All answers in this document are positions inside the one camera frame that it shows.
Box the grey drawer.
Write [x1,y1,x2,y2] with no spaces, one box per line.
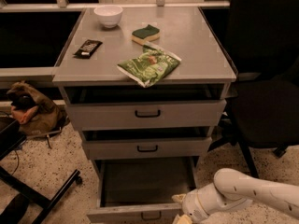
[66,100,226,131]
[82,137,212,160]
[87,157,197,224]

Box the white ceramic bowl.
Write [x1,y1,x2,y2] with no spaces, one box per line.
[93,5,123,28]

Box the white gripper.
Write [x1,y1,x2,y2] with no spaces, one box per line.
[172,189,209,224]

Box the grey metal drawer cabinet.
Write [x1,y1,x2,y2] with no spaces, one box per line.
[52,6,238,179]

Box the black chocolate bar wrapper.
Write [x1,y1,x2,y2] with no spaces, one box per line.
[74,39,102,59]

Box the green snack bag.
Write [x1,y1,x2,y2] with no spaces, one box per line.
[117,42,181,88]

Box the green yellow sponge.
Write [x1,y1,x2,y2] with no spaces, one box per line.
[132,24,160,45]

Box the grey top drawer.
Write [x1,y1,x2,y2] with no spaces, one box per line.
[66,100,226,131]

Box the grey bottom drawer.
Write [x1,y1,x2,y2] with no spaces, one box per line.
[87,157,197,224]

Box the black office chair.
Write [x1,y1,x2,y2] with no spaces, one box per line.
[210,0,299,177]

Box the brown backpack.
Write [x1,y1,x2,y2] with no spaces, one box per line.
[7,81,69,142]

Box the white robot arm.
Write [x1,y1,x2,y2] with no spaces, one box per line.
[172,168,299,224]

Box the grey middle drawer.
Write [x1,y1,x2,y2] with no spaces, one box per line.
[82,137,212,160]

